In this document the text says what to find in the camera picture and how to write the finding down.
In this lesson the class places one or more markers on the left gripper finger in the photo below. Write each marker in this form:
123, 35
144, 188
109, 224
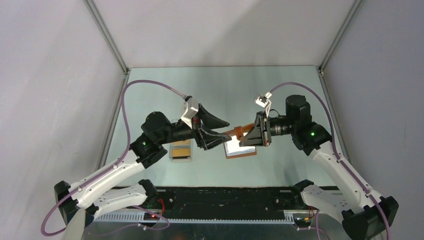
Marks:
209, 120
211, 139

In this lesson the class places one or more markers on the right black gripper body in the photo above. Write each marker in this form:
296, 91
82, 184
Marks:
277, 126

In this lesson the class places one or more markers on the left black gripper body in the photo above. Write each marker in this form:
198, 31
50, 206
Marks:
181, 131

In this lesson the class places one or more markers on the clear plastic card box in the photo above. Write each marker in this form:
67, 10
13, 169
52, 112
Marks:
181, 144

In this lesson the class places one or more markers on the brown leather card holder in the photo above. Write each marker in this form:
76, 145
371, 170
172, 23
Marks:
232, 148

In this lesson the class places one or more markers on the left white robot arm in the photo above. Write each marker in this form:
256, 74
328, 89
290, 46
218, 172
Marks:
96, 193

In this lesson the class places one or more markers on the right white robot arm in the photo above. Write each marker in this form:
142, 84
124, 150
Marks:
362, 211

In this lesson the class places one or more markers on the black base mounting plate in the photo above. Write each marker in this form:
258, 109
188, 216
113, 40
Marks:
228, 203

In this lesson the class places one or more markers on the left small circuit board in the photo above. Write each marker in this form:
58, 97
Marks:
151, 217

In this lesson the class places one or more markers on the small circuit board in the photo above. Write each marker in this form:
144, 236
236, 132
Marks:
304, 220
151, 217

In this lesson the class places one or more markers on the right small circuit board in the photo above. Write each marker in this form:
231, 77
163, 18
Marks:
304, 220

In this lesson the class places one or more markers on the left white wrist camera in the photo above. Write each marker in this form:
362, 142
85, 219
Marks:
190, 109

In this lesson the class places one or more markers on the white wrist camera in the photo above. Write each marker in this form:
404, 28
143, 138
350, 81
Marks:
264, 101
190, 109

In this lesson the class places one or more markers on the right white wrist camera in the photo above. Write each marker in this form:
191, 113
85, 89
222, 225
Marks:
264, 101

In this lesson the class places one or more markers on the grey slotted cable duct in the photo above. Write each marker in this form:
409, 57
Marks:
141, 217

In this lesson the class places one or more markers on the right aluminium frame post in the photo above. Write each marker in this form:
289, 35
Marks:
339, 35

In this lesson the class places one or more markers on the aluminium frame post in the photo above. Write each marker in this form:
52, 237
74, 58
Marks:
106, 34
339, 35

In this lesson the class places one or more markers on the left aluminium frame post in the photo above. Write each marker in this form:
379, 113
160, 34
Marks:
106, 34

